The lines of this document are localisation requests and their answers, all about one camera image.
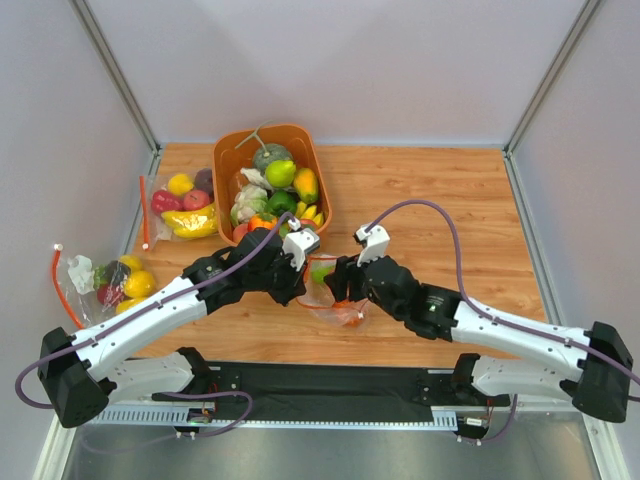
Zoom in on green fake apple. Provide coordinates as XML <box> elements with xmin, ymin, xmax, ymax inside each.
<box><xmin>265</xmin><ymin>159</ymin><xmax>297</xmax><ymax>188</ymax></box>
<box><xmin>311</xmin><ymin>266</ymin><xmax>334</xmax><ymax>285</ymax></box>

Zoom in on clear zip bag orange seal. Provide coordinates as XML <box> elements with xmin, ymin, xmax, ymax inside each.
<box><xmin>296</xmin><ymin>254</ymin><xmax>369</xmax><ymax>328</ymax></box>

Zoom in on small orange fake pumpkin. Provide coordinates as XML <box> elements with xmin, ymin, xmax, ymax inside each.
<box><xmin>332</xmin><ymin>300</ymin><xmax>368</xmax><ymax>327</ymax></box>

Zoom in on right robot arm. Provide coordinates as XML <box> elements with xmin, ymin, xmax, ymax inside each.
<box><xmin>324</xmin><ymin>256</ymin><xmax>633</xmax><ymax>423</ymax></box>

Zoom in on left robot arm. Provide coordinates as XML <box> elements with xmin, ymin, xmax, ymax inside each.
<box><xmin>37</xmin><ymin>228</ymin><xmax>319</xmax><ymax>428</ymax></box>

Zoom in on fake peach left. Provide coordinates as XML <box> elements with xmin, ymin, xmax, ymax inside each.
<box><xmin>232</xmin><ymin>223</ymin><xmax>248</xmax><ymax>244</ymax></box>

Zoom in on green fake bell pepper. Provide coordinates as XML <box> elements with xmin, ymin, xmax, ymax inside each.
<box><xmin>267</xmin><ymin>190</ymin><xmax>297</xmax><ymax>217</ymax></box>

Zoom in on white fake cauliflower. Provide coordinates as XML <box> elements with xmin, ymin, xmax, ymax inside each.
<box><xmin>230</xmin><ymin>184</ymin><xmax>268</xmax><ymax>227</ymax></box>

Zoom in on fake yellow banana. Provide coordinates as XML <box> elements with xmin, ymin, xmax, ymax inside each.
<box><xmin>161</xmin><ymin>204</ymin><xmax>218</xmax><ymax>239</ymax></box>

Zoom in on yellow orange fake mango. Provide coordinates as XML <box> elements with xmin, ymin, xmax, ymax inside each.
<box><xmin>293</xmin><ymin>168</ymin><xmax>319</xmax><ymax>204</ymax></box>

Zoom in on white fake garlic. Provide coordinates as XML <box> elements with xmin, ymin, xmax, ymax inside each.
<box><xmin>240</xmin><ymin>168</ymin><xmax>273</xmax><ymax>191</ymax></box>

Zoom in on zip bag with banana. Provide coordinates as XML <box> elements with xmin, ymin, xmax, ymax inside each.
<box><xmin>139</xmin><ymin>168</ymin><xmax>218</xmax><ymax>251</ymax></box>

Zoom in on purple fake fruit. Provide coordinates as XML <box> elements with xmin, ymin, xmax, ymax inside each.
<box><xmin>194</xmin><ymin>168</ymin><xmax>214</xmax><ymax>194</ymax></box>

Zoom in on green fake pumpkin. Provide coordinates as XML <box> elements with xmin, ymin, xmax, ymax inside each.
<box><xmin>252</xmin><ymin>143</ymin><xmax>293</xmax><ymax>173</ymax></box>

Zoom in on yellow fake lemon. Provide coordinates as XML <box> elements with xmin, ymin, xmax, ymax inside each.
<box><xmin>167</xmin><ymin>173</ymin><xmax>195</xmax><ymax>197</ymax></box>

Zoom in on red fake pepper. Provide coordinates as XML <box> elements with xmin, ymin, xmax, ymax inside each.
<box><xmin>150</xmin><ymin>189</ymin><xmax>183</xmax><ymax>215</ymax></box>

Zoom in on yellow fake fruit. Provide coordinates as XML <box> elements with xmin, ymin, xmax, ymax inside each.
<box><xmin>123</xmin><ymin>270</ymin><xmax>156</xmax><ymax>298</ymax></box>

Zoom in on small yellow bananas in basket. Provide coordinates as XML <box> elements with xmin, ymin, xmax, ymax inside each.
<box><xmin>295</xmin><ymin>201</ymin><xmax>325</xmax><ymax>227</ymax></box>

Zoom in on orange plastic basket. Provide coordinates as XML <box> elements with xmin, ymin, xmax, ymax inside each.
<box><xmin>212</xmin><ymin>123</ymin><xmax>333</xmax><ymax>246</ymax></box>

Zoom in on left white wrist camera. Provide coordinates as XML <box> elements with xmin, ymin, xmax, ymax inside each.
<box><xmin>282</xmin><ymin>219</ymin><xmax>320</xmax><ymax>272</ymax></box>

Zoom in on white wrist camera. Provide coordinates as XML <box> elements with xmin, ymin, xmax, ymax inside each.
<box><xmin>282</xmin><ymin>219</ymin><xmax>320</xmax><ymax>272</ymax></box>
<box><xmin>354</xmin><ymin>224</ymin><xmax>390</xmax><ymax>267</ymax></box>

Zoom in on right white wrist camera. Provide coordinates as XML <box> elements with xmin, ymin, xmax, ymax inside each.
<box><xmin>354</xmin><ymin>224</ymin><xmax>390</xmax><ymax>267</ymax></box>

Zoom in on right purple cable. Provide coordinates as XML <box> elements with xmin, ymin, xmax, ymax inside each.
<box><xmin>364</xmin><ymin>199</ymin><xmax>640</xmax><ymax>447</ymax></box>

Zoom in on purple cable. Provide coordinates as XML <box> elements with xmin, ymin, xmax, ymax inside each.
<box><xmin>364</xmin><ymin>199</ymin><xmax>640</xmax><ymax>447</ymax></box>
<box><xmin>13</xmin><ymin>210</ymin><xmax>301</xmax><ymax>454</ymax></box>

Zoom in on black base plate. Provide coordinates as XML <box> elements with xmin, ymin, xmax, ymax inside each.
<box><xmin>180</xmin><ymin>362</ymin><xmax>511</xmax><ymax>423</ymax></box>

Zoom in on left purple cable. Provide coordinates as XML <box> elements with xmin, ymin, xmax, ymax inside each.
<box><xmin>13</xmin><ymin>210</ymin><xmax>301</xmax><ymax>454</ymax></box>

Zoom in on zip bag near left wall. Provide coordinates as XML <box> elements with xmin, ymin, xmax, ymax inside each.
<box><xmin>51</xmin><ymin>243</ymin><xmax>157</xmax><ymax>329</ymax></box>

